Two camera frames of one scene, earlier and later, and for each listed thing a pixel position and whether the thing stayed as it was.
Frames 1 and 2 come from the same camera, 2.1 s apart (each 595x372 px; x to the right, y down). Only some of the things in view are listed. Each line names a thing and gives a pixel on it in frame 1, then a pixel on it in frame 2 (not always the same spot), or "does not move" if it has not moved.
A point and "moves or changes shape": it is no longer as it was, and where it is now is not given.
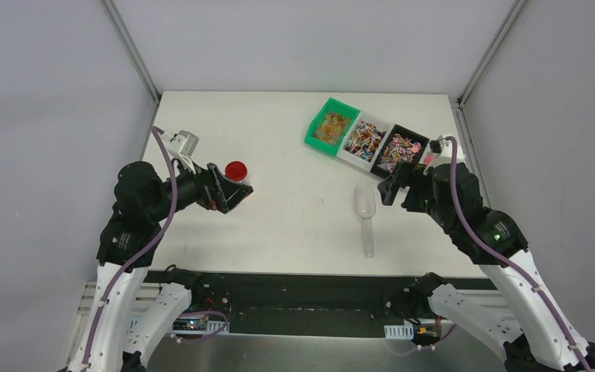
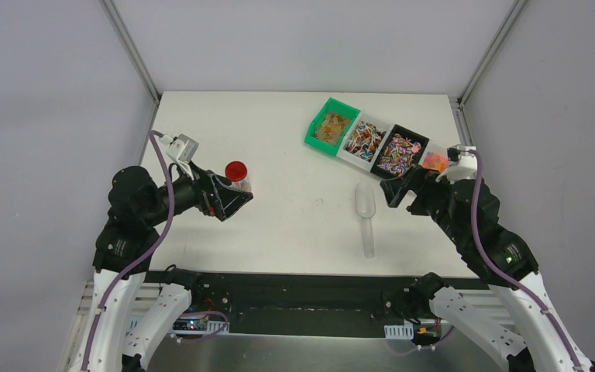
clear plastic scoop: [365, 203] does not move
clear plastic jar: [238, 171] moves or changes shape
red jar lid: [235, 170] does not move
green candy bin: [331, 126] does not move
